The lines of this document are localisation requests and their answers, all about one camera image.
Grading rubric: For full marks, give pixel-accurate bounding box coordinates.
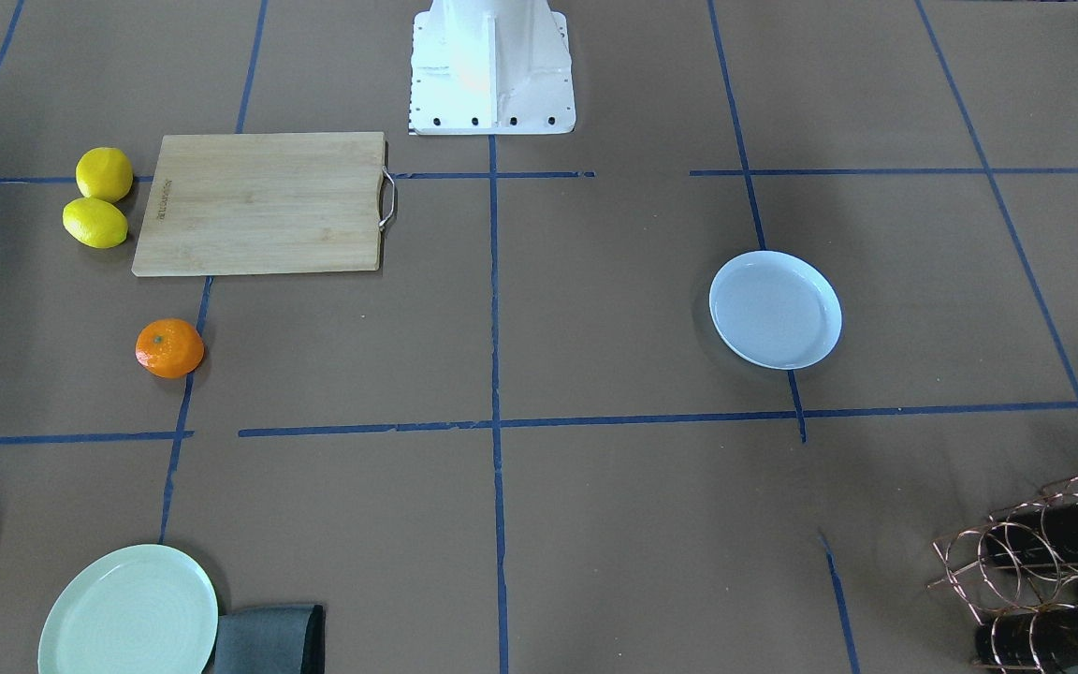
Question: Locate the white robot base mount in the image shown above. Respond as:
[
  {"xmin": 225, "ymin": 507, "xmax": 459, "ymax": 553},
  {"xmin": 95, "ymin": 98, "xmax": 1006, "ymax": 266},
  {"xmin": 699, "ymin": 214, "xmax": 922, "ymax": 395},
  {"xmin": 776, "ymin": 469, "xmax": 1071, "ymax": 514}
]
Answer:
[{"xmin": 407, "ymin": 1, "xmax": 577, "ymax": 136}]

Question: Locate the copper wire bottle rack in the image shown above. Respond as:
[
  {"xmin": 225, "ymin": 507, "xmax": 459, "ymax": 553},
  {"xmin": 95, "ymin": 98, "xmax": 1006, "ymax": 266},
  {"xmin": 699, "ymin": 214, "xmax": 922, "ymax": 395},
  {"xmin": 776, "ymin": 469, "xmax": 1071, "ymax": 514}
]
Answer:
[{"xmin": 931, "ymin": 474, "xmax": 1078, "ymax": 673}]

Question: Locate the yellow lemon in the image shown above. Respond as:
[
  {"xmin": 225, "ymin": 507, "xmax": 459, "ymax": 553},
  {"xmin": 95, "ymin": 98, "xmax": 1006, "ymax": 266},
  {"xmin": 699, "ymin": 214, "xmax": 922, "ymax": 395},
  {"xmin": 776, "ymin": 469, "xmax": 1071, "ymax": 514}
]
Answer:
[
  {"xmin": 63, "ymin": 197, "xmax": 128, "ymax": 249},
  {"xmin": 74, "ymin": 148, "xmax": 136, "ymax": 203}
]

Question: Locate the light green plate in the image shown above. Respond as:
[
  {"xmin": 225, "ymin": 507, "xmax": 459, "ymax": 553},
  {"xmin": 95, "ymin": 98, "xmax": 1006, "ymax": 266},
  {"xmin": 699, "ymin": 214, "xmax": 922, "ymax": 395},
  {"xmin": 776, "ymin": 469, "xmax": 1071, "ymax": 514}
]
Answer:
[{"xmin": 36, "ymin": 545, "xmax": 221, "ymax": 673}]

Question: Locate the folded grey cloth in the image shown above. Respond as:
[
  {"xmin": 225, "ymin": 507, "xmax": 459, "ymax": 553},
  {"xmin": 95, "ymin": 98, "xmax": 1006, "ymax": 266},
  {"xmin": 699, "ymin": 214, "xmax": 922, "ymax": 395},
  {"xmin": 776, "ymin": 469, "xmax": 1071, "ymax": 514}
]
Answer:
[{"xmin": 213, "ymin": 603, "xmax": 326, "ymax": 673}]

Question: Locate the wooden cutting board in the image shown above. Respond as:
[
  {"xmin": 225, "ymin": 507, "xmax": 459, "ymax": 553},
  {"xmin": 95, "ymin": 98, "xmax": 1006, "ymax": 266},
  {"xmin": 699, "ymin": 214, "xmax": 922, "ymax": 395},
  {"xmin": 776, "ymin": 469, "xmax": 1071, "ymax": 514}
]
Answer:
[{"xmin": 132, "ymin": 130, "xmax": 397, "ymax": 278}]

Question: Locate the orange mandarin fruit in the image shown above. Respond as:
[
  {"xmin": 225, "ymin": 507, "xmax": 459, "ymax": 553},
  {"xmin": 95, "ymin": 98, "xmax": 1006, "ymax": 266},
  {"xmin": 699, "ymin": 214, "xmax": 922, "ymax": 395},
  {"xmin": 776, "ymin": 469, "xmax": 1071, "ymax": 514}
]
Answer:
[{"xmin": 134, "ymin": 318, "xmax": 206, "ymax": 379}]

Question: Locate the upper yellow lemon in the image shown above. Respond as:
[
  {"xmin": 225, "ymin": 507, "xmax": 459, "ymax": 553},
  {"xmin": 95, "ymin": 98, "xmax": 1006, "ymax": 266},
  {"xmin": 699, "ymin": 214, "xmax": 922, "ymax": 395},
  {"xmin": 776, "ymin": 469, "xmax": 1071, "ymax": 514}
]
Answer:
[{"xmin": 74, "ymin": 148, "xmax": 136, "ymax": 203}]

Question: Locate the lower dark wine bottle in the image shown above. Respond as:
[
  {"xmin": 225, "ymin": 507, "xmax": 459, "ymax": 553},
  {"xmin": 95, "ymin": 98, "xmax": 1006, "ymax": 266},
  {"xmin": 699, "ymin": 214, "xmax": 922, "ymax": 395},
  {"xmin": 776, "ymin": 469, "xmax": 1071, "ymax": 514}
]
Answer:
[{"xmin": 975, "ymin": 607, "xmax": 1078, "ymax": 671}]

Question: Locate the upper dark wine bottle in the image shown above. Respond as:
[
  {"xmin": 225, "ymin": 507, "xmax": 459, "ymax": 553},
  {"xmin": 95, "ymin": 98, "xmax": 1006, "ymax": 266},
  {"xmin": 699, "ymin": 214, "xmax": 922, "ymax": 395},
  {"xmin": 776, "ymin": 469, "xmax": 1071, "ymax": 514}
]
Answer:
[{"xmin": 979, "ymin": 500, "xmax": 1078, "ymax": 573}]

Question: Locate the dark wine bottle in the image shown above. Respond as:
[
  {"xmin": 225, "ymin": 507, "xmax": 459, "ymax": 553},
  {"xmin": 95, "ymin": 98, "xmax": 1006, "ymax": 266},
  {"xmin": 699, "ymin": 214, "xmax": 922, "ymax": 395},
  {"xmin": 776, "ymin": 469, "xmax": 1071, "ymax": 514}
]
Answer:
[
  {"xmin": 975, "ymin": 607, "xmax": 1078, "ymax": 671},
  {"xmin": 979, "ymin": 500, "xmax": 1078, "ymax": 573}
]

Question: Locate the light blue plate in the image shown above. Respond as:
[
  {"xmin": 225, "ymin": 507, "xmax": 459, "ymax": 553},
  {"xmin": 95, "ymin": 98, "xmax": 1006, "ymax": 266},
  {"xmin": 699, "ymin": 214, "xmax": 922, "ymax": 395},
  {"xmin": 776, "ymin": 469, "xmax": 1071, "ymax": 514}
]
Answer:
[{"xmin": 707, "ymin": 249, "xmax": 843, "ymax": 371}]

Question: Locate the lower yellow lemon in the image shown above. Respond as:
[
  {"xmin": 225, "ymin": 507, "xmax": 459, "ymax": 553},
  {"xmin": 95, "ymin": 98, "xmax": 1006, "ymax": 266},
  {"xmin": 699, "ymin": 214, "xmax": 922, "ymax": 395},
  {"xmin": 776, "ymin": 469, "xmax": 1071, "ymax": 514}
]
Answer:
[{"xmin": 63, "ymin": 197, "xmax": 128, "ymax": 249}]

